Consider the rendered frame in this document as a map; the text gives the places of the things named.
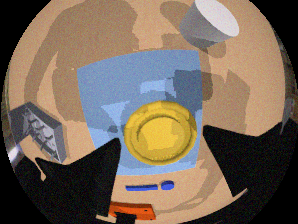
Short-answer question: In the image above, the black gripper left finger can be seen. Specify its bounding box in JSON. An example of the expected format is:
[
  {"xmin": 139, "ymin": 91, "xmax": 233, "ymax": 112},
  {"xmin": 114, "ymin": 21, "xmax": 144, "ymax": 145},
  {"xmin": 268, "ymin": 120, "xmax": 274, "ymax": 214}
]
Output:
[{"xmin": 35, "ymin": 137, "xmax": 122, "ymax": 217}]

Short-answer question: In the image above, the light blue mat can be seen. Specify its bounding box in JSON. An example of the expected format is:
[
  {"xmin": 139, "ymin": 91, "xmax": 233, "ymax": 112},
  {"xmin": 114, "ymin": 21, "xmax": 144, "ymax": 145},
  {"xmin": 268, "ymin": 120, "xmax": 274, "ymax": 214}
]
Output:
[{"xmin": 77, "ymin": 49, "xmax": 202, "ymax": 176}]

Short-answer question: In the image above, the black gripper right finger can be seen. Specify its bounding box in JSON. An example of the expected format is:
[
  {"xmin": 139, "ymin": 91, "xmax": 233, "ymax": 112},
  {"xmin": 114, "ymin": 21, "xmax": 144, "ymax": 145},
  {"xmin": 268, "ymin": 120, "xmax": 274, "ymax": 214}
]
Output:
[{"xmin": 202, "ymin": 121, "xmax": 283, "ymax": 197}]

